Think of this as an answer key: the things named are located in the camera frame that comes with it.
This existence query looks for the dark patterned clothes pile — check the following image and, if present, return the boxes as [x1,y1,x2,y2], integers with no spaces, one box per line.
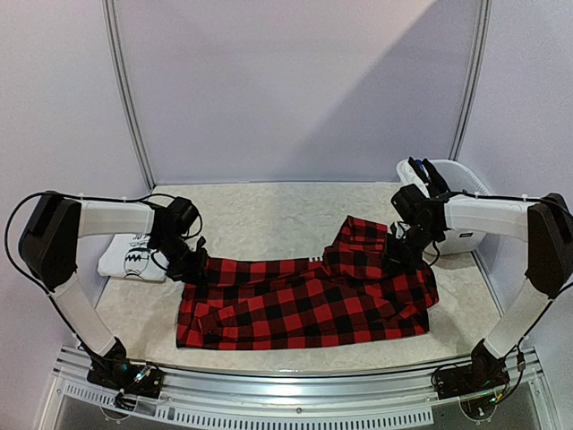
[407,157,450,197]

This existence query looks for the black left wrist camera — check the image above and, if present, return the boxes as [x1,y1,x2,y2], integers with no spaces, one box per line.
[167,197,203,239]

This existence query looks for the aluminium frame post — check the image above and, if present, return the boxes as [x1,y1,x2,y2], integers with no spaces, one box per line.
[449,0,492,160]
[102,0,157,189]

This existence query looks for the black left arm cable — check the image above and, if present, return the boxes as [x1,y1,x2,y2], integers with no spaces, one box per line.
[4,191,202,297]

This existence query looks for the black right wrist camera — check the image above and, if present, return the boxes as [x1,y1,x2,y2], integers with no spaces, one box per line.
[390,184,429,224]

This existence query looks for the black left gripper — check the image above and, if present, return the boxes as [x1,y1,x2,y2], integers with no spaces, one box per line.
[150,233,209,287]

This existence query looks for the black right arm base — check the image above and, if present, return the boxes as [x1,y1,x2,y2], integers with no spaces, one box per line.
[431,339,526,400]

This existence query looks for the white and green t-shirt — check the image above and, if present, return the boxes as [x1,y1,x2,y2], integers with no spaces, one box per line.
[98,234,167,283]

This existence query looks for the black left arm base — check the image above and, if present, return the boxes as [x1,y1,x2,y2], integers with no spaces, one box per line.
[81,338,165,399]

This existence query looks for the red black plaid flannel shirt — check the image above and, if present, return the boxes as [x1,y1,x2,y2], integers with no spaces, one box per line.
[175,217,439,351]

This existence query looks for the right aluminium frame post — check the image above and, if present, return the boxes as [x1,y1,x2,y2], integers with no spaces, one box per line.
[449,0,492,160]

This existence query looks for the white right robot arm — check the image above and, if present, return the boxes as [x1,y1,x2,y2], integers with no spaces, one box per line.
[383,185,572,391]

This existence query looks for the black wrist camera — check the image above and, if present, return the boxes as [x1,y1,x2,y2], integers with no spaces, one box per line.
[390,184,429,224]
[167,197,203,239]

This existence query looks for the white plastic laundry basket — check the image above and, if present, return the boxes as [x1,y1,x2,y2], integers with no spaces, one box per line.
[396,157,489,256]

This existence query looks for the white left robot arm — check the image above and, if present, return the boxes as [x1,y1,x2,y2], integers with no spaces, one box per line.
[18,192,208,389]

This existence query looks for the left aluminium frame post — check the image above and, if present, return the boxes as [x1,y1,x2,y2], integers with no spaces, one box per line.
[102,0,157,189]

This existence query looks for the aluminium front rail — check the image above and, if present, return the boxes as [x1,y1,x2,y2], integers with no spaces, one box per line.
[39,348,560,429]

